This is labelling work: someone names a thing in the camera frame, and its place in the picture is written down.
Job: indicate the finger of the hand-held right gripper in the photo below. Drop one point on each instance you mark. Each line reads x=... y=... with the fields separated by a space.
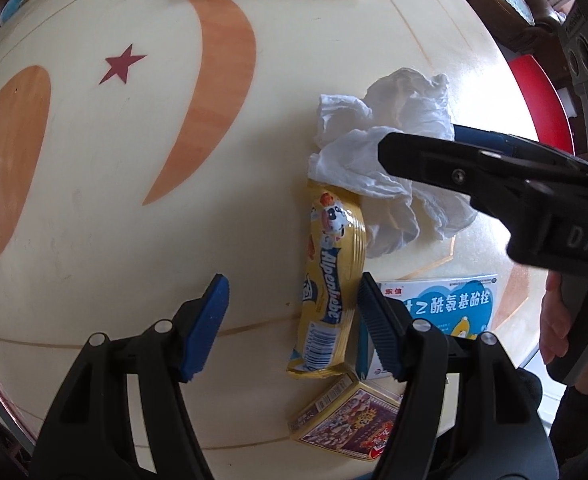
x=439 y=160
x=479 y=135

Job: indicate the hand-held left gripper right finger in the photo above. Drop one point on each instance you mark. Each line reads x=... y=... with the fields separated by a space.
x=379 y=330

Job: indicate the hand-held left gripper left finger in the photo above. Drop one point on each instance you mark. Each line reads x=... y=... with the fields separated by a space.
x=206 y=325

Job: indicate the yellow candy packet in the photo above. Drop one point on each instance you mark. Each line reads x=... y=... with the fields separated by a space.
x=331 y=280

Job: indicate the white tissue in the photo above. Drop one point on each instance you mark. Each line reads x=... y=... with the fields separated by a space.
x=374 y=110

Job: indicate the person's right hand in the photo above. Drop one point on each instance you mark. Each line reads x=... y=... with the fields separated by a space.
x=554 y=320

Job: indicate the red plastic chair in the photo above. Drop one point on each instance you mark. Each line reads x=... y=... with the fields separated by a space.
x=544 y=100

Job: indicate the blue and white medicine box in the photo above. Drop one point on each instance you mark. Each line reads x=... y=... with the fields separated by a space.
x=449 y=305

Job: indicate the red and yellow cardboard box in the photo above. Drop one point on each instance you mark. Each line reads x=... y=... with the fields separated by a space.
x=344 y=420

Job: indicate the person's dark trousers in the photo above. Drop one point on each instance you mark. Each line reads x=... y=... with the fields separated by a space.
x=584 y=435

